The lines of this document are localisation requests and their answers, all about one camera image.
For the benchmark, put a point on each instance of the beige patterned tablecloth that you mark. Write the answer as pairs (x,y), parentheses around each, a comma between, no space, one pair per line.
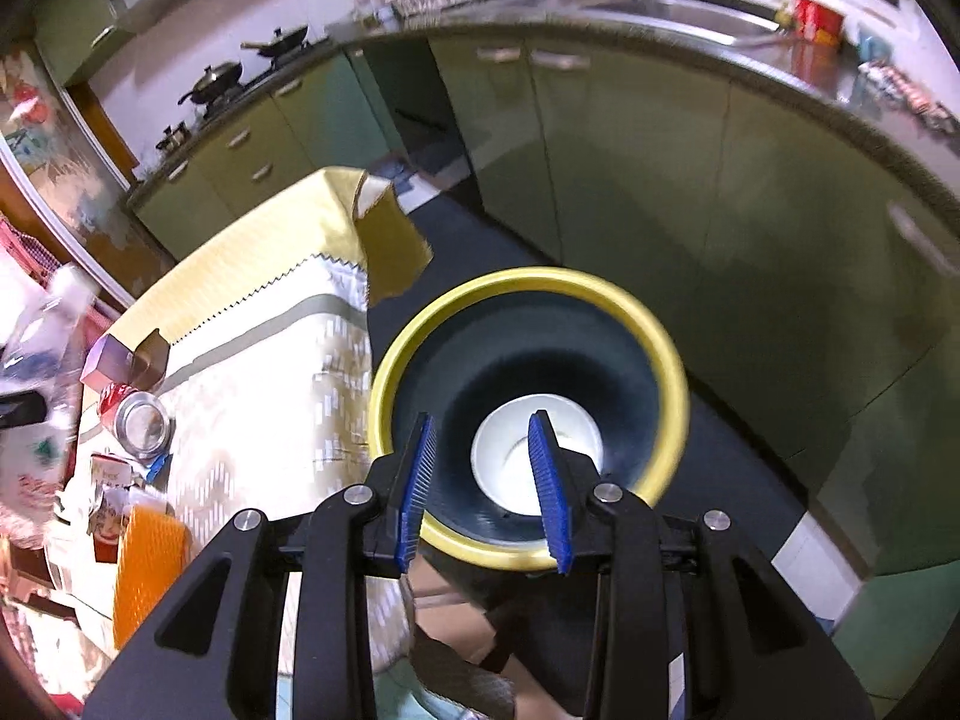
(262,360)

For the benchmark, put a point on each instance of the red drink can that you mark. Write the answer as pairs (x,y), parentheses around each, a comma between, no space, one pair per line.
(141,424)

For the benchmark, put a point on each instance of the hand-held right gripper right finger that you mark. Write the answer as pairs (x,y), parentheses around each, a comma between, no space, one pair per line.
(550,495)

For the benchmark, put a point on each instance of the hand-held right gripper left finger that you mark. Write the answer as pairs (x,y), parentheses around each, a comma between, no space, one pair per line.
(415,495)

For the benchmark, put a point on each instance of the green wall cabinet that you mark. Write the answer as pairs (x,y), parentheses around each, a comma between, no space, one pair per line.
(75,22)

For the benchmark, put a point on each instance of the wok with lid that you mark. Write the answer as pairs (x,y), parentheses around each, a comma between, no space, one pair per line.
(214,82)

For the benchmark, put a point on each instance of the green base cabinets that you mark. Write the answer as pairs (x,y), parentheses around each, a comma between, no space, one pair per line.
(637,165)

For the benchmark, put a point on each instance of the red checked apron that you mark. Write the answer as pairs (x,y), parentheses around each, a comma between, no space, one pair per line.
(26,247)

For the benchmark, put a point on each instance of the frosted glass sliding door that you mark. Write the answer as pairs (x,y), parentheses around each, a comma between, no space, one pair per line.
(67,165)

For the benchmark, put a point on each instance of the clear plastic bottle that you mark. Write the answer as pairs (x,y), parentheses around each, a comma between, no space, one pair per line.
(52,330)

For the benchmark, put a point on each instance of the white paper cup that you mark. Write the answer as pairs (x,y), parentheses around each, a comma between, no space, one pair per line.
(495,457)

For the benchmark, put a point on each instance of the patterned cloth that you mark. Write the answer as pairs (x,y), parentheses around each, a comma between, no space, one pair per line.
(907,94)

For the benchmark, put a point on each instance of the red and white carton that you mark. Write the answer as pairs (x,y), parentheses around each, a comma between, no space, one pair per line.
(112,495)

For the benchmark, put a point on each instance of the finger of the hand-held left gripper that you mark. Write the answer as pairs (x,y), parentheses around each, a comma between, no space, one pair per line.
(19,409)

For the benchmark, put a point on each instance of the white printed plastic bag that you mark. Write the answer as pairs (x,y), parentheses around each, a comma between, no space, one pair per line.
(34,472)

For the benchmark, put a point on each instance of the orange waffle-textured packet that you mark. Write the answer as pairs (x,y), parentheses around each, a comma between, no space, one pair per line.
(150,570)

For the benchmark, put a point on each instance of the black frying pan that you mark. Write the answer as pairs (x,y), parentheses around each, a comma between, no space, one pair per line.
(281,41)

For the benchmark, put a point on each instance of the small lidded pot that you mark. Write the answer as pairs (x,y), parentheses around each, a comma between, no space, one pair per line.
(174,139)

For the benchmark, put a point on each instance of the yellow-rimmed black trash bin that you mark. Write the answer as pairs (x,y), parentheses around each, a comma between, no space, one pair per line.
(525,275)

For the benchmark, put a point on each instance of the steel sink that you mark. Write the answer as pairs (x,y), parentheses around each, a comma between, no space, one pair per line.
(697,19)

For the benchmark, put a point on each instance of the red instant noodle bowl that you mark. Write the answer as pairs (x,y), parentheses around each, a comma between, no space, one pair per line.
(817,19)

